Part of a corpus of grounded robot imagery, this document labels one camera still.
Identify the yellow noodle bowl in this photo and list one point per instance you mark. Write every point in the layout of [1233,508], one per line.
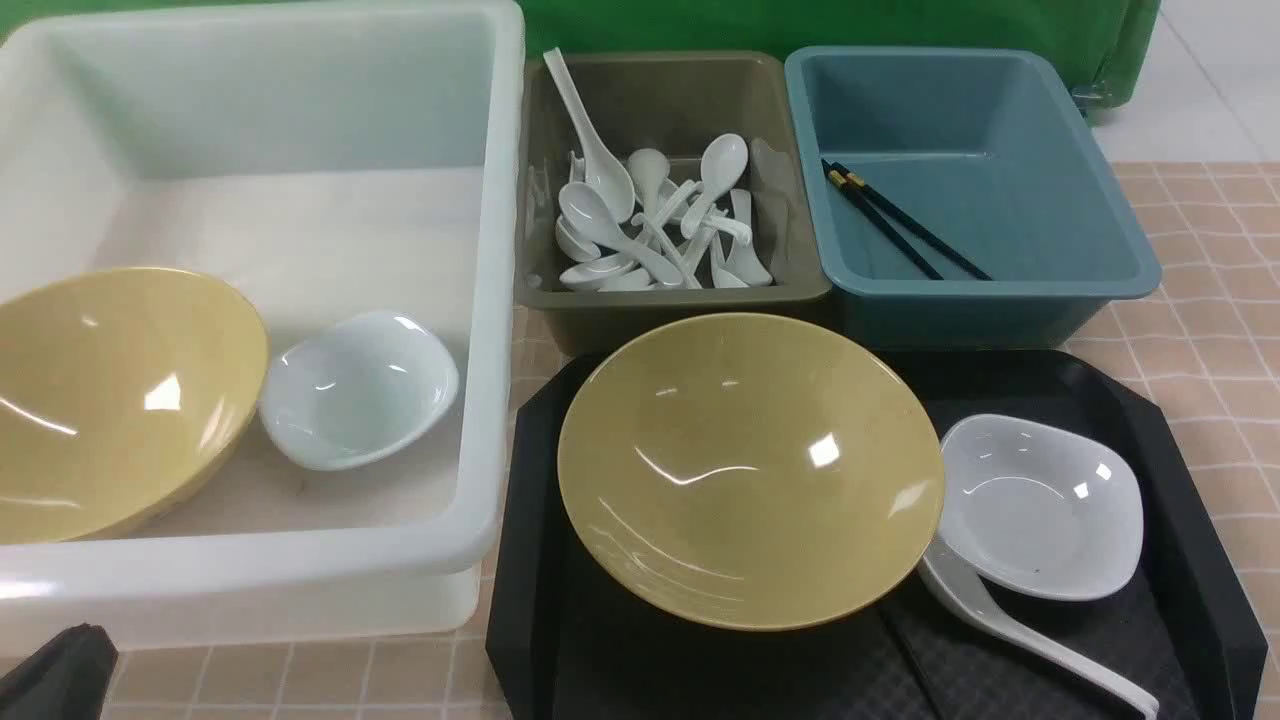
[123,390]
[751,472]

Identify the white soup spoon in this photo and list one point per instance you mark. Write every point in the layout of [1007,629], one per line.
[587,212]
[721,167]
[956,584]

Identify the white side dish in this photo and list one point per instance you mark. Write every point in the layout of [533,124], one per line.
[1040,510]
[358,392]

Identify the yellow noodle bowl in bin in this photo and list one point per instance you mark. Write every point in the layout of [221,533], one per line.
[123,390]

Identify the long white spoon leaning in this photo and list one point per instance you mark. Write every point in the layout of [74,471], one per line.
[603,170]

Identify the white soup spoon upright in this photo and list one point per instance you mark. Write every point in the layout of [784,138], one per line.
[721,167]

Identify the olive green plastic bin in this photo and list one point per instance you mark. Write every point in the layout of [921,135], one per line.
[675,103]

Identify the black chopstick gold band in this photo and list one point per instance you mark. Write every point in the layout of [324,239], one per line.
[852,193]
[897,216]

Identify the white side dish in bin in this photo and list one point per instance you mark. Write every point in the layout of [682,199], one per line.
[358,392]

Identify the blue plastic bin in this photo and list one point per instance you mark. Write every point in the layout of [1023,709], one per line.
[986,149]

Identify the green cloth backdrop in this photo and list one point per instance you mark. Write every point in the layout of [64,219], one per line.
[1097,48]

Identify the black serving tray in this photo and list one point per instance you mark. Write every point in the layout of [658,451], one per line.
[567,642]

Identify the black object bottom left corner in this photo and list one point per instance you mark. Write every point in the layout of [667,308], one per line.
[67,678]

